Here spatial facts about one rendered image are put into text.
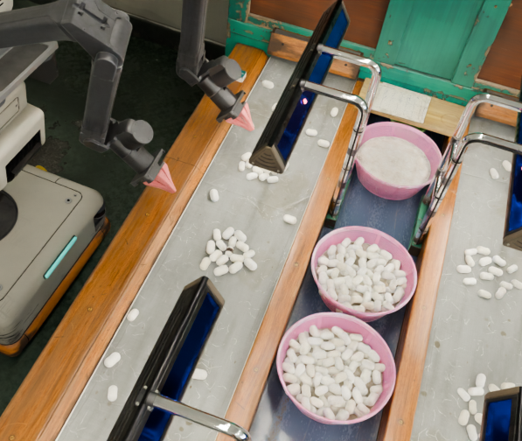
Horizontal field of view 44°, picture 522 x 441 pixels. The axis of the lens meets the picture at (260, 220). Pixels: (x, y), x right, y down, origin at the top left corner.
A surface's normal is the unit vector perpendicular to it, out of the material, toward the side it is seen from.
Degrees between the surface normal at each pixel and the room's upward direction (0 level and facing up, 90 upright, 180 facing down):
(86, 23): 46
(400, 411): 0
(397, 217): 0
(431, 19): 90
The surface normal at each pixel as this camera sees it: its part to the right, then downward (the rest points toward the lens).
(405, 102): 0.11, -0.62
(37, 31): -0.17, 0.90
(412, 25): -0.32, 0.72
